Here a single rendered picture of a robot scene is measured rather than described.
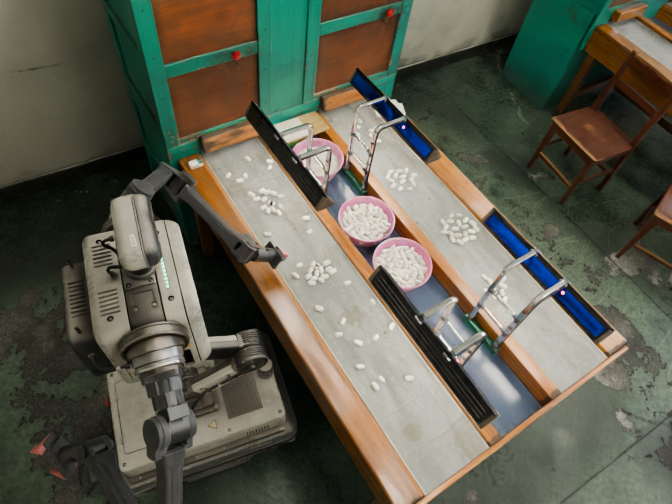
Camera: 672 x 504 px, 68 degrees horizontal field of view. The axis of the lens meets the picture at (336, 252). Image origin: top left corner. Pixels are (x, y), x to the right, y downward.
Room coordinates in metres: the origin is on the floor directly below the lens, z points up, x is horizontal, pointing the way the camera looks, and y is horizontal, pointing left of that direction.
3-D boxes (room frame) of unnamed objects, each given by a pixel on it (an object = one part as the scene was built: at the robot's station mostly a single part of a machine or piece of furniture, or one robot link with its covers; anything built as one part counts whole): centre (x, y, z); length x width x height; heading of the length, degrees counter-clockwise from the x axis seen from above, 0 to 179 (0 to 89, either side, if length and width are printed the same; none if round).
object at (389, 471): (0.98, 0.19, 0.67); 1.81 x 0.12 x 0.19; 41
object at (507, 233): (1.12, -0.78, 1.08); 0.62 x 0.08 x 0.07; 41
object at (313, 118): (1.96, 0.32, 0.77); 0.33 x 0.15 x 0.01; 131
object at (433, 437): (1.12, 0.03, 0.73); 1.81 x 0.30 x 0.02; 41
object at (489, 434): (1.23, -0.10, 0.71); 1.81 x 0.05 x 0.11; 41
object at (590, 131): (2.80, -1.56, 0.45); 0.44 x 0.43 x 0.91; 34
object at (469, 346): (0.80, -0.43, 0.90); 0.20 x 0.19 x 0.45; 41
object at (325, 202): (1.48, 0.28, 1.08); 0.62 x 0.08 x 0.07; 41
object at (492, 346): (1.07, -0.73, 0.90); 0.20 x 0.19 x 0.45; 41
